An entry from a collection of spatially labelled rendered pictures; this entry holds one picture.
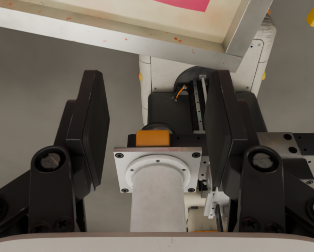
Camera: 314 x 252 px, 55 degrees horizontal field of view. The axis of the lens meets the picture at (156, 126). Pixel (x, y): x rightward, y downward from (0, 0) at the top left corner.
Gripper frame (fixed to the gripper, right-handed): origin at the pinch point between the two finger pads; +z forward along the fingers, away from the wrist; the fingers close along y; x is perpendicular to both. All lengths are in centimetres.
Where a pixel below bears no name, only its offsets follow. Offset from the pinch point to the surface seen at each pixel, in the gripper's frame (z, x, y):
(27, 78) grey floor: 138, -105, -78
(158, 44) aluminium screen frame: 39.8, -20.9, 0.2
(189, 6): 43.3, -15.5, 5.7
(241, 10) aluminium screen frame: 41.5, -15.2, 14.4
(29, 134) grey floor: 138, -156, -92
